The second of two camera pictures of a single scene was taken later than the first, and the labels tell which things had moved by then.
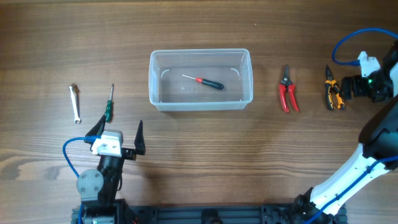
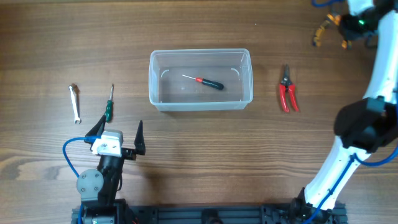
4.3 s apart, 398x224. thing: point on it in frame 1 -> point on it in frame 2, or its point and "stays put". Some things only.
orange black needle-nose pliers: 335,101 -> 336,20
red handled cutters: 286,89 stays put
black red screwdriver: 205,81 stays put
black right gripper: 357,81 -> 346,29
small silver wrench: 76,117 stays put
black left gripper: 130,154 stays put
